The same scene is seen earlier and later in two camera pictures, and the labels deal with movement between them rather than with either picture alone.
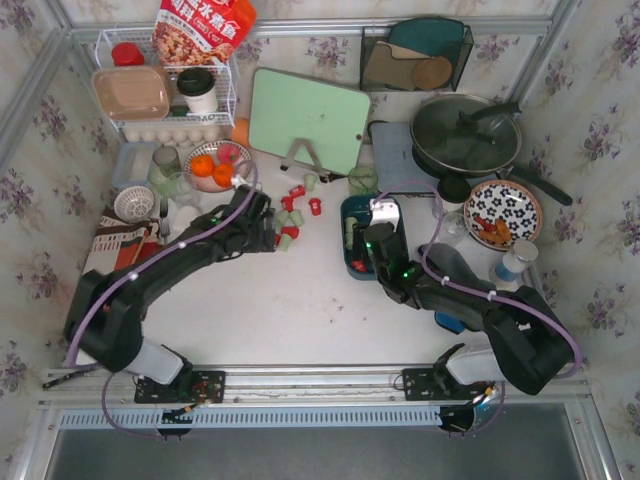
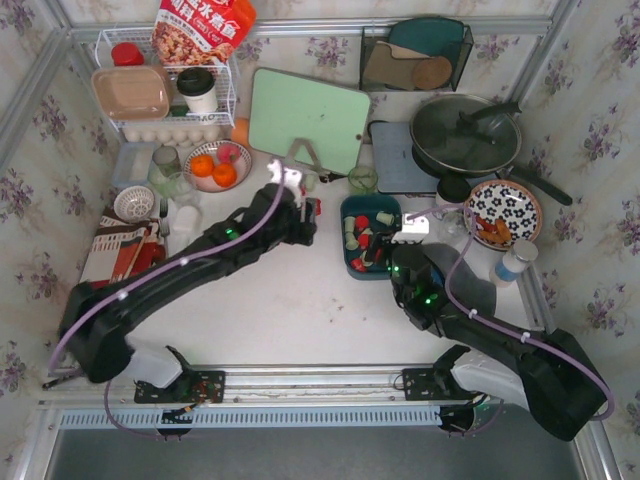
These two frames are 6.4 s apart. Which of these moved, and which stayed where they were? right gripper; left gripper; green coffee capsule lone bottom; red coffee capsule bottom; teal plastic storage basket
Moved: left gripper; right gripper
Stayed: green coffee capsule lone bottom; teal plastic storage basket; red coffee capsule bottom
